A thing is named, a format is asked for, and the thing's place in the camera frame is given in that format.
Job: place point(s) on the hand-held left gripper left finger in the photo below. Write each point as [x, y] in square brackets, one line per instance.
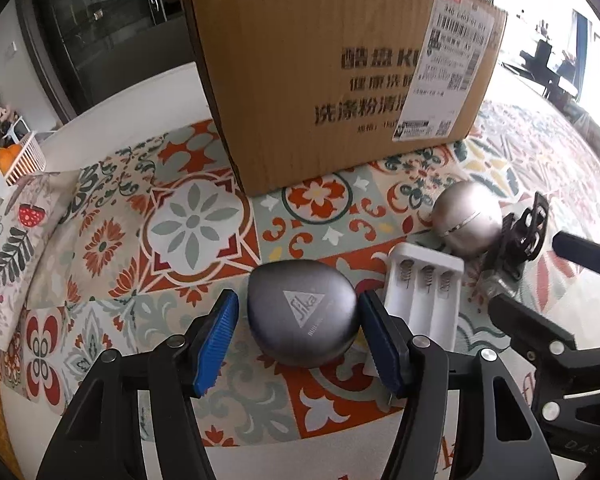
[215, 345]

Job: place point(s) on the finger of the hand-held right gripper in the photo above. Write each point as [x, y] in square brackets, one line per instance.
[535, 330]
[585, 252]

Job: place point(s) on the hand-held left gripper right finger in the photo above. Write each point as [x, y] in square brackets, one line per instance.
[380, 340]

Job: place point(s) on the dark grey egg-shaped case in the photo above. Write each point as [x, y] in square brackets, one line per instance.
[302, 310]

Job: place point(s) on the brown cardboard box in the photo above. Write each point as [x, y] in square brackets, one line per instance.
[330, 75]

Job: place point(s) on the white battery charger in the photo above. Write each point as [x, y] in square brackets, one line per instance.
[425, 295]

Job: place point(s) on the silver metal ball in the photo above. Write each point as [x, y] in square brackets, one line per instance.
[467, 220]

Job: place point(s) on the patterned table runner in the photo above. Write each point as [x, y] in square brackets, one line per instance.
[180, 220]

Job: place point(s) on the floral print cloth pouch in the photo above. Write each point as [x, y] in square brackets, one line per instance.
[25, 240]

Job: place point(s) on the white plastic basket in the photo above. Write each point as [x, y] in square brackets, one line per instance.
[25, 155]

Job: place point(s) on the orange fruit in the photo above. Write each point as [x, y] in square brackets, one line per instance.
[7, 156]

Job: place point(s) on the white shelf with toys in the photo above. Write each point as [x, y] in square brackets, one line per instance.
[0, 120]

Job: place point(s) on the dark glass sliding door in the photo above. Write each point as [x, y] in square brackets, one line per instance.
[110, 20]

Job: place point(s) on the black clip mount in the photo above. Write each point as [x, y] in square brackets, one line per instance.
[522, 230]

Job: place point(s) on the white light switch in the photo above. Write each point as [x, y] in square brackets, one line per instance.
[12, 49]

